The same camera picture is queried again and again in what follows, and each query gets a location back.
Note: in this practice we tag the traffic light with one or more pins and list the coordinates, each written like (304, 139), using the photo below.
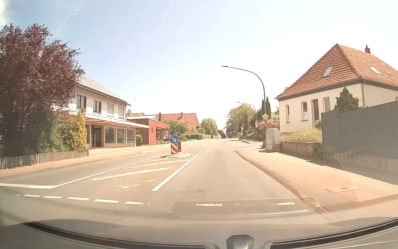
(256, 125)

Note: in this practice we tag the yellowish green bush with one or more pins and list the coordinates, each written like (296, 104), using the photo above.
(76, 133)

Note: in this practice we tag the overgrown grass bank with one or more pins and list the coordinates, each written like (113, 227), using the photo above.
(301, 136)

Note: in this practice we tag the low wooden fence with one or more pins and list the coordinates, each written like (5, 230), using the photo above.
(36, 159)

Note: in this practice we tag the low stone wall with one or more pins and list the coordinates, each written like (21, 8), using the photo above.
(375, 162)

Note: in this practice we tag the cream house with orange roof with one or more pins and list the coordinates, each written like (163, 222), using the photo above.
(344, 93)

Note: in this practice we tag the grey street cabinets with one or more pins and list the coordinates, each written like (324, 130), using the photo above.
(272, 137)

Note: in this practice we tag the grey asphalt road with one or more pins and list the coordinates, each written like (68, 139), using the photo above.
(216, 173)

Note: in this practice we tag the group of green trees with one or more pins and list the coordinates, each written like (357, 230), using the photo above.
(242, 119)

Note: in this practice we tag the white building with canopy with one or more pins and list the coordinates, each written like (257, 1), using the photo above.
(105, 117)

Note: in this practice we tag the reddish paved pavement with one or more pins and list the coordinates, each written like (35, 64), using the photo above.
(64, 160)
(309, 176)

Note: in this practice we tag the dark red leaved tree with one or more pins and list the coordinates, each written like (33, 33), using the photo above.
(22, 86)

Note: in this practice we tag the blue arrow sign with beacon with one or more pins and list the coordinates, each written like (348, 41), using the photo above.
(174, 143)

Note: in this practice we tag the car's own bonnet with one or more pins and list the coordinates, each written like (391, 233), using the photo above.
(199, 230)

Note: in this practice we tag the grey fence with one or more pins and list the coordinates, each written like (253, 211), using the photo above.
(375, 128)

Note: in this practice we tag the kerbed traffic island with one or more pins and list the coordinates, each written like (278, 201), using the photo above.
(178, 155)

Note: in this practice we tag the weeping willow tree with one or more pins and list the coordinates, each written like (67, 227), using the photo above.
(209, 126)

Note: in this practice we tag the red tiled roof building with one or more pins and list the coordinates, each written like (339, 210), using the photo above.
(185, 119)

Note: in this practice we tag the road markings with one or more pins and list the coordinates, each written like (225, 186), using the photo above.
(176, 172)

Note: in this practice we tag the red flat roofed building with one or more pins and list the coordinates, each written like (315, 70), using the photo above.
(150, 129)

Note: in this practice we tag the curved lamp post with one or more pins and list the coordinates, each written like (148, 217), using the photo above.
(254, 109)
(263, 90)

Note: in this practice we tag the yellow diamond road sign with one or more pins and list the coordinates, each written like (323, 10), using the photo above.
(265, 117)

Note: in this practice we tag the dark conifer tree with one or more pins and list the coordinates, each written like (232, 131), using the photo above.
(346, 101)

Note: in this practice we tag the green hedge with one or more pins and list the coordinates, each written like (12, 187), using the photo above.
(195, 136)

